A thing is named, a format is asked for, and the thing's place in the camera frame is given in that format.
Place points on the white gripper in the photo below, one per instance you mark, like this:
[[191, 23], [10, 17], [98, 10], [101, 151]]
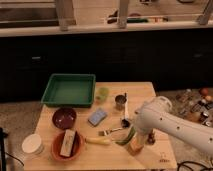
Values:
[[141, 137]]

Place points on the orange red apple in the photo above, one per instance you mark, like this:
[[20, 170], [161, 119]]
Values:
[[135, 147]]

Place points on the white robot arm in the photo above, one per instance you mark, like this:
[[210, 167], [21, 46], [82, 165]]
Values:
[[156, 115]]

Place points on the small metal cup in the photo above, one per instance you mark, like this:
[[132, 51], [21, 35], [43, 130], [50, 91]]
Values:
[[120, 101]]

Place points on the green plastic cup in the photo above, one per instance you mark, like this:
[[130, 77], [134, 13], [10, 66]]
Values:
[[102, 94]]

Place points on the dark grape bunch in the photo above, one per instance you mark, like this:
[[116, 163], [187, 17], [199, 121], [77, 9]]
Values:
[[151, 138]]

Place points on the green cucumber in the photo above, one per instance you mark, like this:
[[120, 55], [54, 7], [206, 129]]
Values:
[[127, 139]]

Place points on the metal fork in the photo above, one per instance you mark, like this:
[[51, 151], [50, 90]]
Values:
[[109, 131]]

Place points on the yellow banana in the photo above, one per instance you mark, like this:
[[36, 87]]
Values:
[[99, 141]]

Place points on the blue sponge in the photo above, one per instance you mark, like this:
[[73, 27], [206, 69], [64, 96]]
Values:
[[96, 117]]

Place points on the orange bowl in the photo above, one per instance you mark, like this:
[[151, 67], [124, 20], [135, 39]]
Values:
[[77, 148]]

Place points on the wooden block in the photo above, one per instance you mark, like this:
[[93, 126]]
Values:
[[67, 143]]

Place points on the dark red bowl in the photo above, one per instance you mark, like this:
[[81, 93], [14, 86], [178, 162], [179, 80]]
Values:
[[64, 118]]

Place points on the green plastic tray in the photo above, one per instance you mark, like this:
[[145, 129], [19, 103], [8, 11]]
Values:
[[75, 90]]

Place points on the white handled brush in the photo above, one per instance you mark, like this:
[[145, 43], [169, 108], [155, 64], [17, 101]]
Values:
[[125, 120]]

